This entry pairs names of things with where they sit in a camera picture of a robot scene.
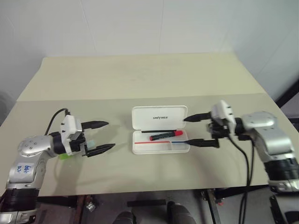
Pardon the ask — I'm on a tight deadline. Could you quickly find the red and black marker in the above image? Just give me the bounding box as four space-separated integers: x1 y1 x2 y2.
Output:
149 130 184 141

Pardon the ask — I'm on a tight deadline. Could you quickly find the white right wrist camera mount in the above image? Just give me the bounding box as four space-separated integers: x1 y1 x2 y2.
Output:
211 100 237 135

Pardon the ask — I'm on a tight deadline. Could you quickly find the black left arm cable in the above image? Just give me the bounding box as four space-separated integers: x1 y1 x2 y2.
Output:
45 108 71 136

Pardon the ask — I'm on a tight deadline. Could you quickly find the thin red pen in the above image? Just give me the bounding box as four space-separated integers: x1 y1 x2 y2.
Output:
134 140 171 145

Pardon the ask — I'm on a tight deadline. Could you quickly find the black table frame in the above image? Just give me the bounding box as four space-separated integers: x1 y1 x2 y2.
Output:
36 186 271 224

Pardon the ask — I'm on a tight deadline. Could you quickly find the black metal frame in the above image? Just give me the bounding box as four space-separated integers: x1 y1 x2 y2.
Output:
275 78 299 120

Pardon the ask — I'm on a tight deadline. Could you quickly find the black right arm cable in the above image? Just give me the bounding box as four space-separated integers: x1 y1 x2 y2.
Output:
227 134 249 187
238 134 256 224

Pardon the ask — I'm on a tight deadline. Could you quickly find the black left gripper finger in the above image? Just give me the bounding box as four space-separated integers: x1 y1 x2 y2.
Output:
81 120 109 131
83 143 116 157

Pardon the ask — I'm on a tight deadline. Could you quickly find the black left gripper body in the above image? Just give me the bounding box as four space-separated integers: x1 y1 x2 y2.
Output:
69 132 86 157

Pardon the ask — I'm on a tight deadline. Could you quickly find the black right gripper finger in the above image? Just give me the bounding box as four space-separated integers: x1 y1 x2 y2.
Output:
187 138 221 149
183 112 213 123

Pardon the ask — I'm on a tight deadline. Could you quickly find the dark rounded shape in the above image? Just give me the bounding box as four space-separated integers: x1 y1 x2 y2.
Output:
166 201 195 224
114 210 137 224

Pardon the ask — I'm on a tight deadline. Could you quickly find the white pencil case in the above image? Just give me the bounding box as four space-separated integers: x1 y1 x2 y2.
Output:
131 105 191 155

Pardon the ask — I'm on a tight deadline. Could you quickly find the thin black pen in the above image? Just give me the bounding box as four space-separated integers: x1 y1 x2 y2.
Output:
141 128 178 134

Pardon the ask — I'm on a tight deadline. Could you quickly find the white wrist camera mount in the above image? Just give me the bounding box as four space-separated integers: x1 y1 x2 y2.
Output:
211 100 237 135
59 114 83 156

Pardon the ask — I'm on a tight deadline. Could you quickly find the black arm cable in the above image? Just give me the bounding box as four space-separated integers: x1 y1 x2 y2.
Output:
45 108 71 136
227 134 249 187
238 134 256 224

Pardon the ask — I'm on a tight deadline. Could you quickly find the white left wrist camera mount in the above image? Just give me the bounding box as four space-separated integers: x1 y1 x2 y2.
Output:
59 114 83 156

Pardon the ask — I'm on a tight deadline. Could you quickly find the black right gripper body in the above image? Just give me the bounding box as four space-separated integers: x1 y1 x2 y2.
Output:
206 119 231 140

